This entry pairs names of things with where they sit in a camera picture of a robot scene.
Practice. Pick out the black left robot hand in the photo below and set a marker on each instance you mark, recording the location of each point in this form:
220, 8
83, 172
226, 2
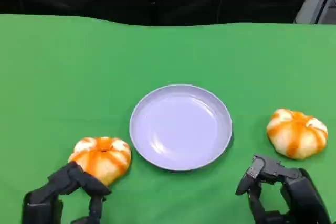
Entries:
39, 203

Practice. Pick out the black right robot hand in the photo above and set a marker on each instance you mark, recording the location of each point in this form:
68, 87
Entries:
302, 195

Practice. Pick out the orange white toy bread roll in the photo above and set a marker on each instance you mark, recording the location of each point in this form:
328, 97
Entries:
296, 134
105, 155

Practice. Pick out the green cloth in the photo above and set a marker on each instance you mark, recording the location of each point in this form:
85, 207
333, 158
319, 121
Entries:
78, 77

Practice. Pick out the lilac plate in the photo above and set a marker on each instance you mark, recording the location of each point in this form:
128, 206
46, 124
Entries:
181, 129

